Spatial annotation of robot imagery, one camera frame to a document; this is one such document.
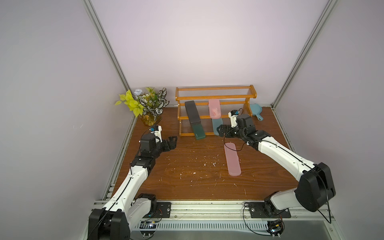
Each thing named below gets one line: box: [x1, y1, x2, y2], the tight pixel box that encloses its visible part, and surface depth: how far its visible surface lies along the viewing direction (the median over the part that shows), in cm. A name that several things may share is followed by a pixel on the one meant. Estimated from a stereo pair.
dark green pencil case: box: [192, 123, 206, 140], surface depth 101 cm
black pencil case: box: [184, 100, 201, 125], surface depth 99 cm
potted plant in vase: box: [115, 87, 170, 126], surface depth 92 cm
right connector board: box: [266, 219, 285, 239], surface depth 71 cm
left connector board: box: [139, 221, 157, 238], surface depth 72 cm
